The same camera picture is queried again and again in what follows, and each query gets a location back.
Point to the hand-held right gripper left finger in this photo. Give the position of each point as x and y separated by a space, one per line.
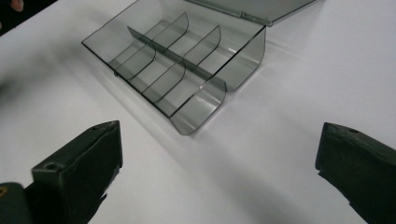
77 168

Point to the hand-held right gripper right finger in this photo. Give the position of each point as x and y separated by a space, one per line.
361 168

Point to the transparent grey compartment box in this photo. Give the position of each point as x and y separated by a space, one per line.
199 102

